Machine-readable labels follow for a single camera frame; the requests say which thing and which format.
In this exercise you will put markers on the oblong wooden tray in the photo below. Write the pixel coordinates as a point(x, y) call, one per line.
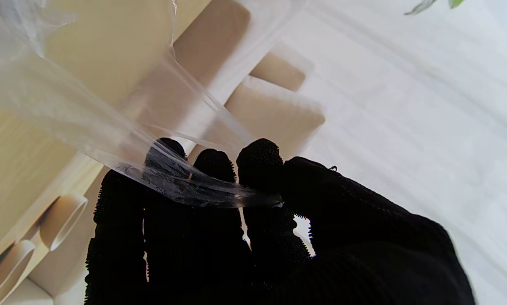
point(4, 273)

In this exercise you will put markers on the round wooden bowl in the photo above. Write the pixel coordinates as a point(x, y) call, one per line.
point(59, 220)

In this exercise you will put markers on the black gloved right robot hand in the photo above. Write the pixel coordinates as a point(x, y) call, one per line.
point(342, 254)

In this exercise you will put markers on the clear plastic tea bag pouch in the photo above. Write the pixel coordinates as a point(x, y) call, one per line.
point(67, 110)

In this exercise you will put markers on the green plant with long leaves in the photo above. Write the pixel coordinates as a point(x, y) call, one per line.
point(420, 6)

